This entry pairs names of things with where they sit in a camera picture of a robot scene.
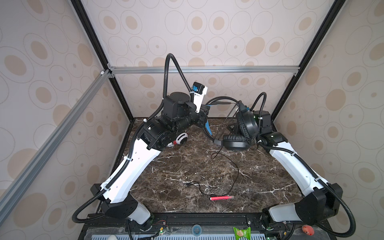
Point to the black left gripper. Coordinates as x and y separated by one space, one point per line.
203 110

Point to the white black headphones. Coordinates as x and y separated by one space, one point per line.
180 140

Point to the black blue headphones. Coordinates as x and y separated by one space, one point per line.
243 132

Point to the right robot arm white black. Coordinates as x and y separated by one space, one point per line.
321 200

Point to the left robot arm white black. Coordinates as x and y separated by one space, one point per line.
176 113

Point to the pink marker pen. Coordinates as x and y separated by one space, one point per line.
218 198

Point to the blue tape roll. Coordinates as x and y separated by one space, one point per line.
196 230

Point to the green snack packet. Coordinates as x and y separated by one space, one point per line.
242 234

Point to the red round object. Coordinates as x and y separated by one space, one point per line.
308 230

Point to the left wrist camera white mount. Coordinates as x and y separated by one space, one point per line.
199 91

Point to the aluminium back rail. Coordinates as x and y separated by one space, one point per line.
212 70

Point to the aluminium rail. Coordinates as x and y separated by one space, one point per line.
23 181
212 70

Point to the aluminium left rail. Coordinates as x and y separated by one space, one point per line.
23 181

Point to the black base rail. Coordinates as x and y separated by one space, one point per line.
215 226

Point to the black corner frame post left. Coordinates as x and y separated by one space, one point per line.
96 44

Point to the black corner frame post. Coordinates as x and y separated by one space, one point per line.
325 26
96 44

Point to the black corner frame post right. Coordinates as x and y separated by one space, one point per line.
325 26

